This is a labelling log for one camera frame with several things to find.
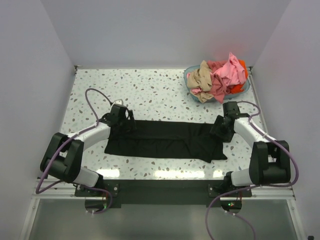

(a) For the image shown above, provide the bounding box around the beige t-shirt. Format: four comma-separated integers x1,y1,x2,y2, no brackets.
186,60,214,103

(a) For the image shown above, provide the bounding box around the orange t-shirt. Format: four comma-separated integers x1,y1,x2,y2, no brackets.
228,56,248,94

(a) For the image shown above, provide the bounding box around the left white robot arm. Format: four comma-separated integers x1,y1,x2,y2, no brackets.
40,103,136,196

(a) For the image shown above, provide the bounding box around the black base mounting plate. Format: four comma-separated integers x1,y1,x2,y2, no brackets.
74,179,241,210

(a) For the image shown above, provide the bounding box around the teal plastic laundry basket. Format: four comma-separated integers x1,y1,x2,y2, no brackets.
183,61,250,104

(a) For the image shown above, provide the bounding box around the light pink t-shirt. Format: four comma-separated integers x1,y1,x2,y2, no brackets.
190,87,203,95

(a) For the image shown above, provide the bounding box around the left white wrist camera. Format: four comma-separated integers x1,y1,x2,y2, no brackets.
111,99,124,106

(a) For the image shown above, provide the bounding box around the aluminium frame rail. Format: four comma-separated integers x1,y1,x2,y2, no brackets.
40,171,295,199

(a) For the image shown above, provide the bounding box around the black t-shirt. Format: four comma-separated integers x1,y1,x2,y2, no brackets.
104,120,227,163

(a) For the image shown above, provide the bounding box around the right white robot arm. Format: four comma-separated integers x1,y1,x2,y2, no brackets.
210,101,291,197

